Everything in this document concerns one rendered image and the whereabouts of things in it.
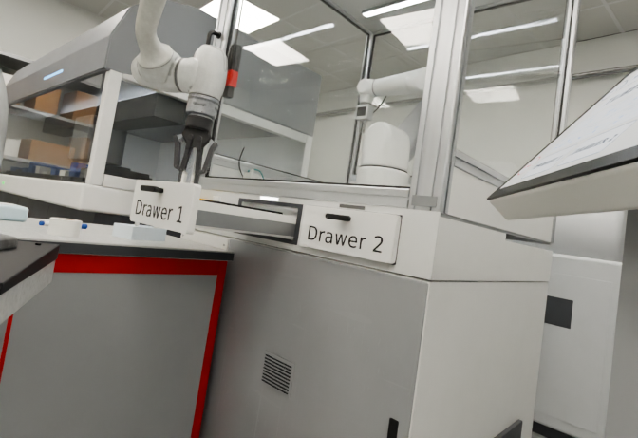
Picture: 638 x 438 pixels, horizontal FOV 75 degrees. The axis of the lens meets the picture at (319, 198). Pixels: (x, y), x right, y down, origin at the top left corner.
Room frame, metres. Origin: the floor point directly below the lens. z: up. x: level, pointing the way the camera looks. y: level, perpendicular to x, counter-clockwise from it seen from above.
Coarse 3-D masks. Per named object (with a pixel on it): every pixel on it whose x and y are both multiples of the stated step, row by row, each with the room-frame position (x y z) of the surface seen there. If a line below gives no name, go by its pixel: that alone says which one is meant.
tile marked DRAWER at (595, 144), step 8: (616, 128) 0.41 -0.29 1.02; (624, 128) 0.39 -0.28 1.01; (600, 136) 0.44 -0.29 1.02; (608, 136) 0.42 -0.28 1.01; (616, 136) 0.39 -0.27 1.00; (584, 144) 0.46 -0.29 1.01; (592, 144) 0.43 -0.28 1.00; (600, 144) 0.41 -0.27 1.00; (608, 144) 0.39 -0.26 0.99; (576, 152) 0.46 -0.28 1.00; (584, 152) 0.43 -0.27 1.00; (592, 152) 0.41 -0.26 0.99; (568, 160) 0.46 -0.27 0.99; (576, 160) 0.43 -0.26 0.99
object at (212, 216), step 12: (204, 204) 0.95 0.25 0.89; (216, 204) 0.98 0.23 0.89; (204, 216) 0.95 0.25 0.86; (216, 216) 0.98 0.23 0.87; (228, 216) 1.00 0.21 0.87; (240, 216) 1.03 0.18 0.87; (252, 216) 1.06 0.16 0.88; (264, 216) 1.08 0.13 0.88; (276, 216) 1.12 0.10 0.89; (288, 216) 1.15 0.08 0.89; (204, 228) 0.96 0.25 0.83; (216, 228) 0.98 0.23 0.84; (228, 228) 1.00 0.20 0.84; (240, 228) 1.03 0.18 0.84; (252, 228) 1.06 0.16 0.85; (264, 228) 1.09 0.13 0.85; (276, 228) 1.12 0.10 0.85; (288, 228) 1.15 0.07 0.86
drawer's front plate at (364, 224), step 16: (320, 208) 1.09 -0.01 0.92; (336, 208) 1.05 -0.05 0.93; (304, 224) 1.12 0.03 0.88; (320, 224) 1.08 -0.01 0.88; (336, 224) 1.05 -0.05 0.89; (352, 224) 1.01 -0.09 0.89; (368, 224) 0.98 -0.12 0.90; (384, 224) 0.95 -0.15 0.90; (400, 224) 0.94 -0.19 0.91; (304, 240) 1.11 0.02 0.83; (320, 240) 1.08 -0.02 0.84; (368, 240) 0.97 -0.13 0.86; (384, 240) 0.95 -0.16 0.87; (352, 256) 1.00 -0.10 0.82; (368, 256) 0.97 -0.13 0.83; (384, 256) 0.94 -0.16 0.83
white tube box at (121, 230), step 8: (120, 224) 1.22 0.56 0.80; (128, 224) 1.28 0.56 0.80; (112, 232) 1.23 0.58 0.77; (120, 232) 1.22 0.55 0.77; (128, 232) 1.20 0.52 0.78; (136, 232) 1.21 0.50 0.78; (144, 232) 1.23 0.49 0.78; (152, 232) 1.26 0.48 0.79; (160, 232) 1.28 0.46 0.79; (152, 240) 1.26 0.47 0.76; (160, 240) 1.29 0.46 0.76
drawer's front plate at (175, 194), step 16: (144, 192) 1.06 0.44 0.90; (176, 192) 0.96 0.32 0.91; (192, 192) 0.91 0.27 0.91; (144, 208) 1.05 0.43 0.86; (160, 208) 1.00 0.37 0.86; (176, 208) 0.95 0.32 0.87; (192, 208) 0.91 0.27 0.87; (160, 224) 0.99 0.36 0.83; (176, 224) 0.94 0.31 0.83; (192, 224) 0.91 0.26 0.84
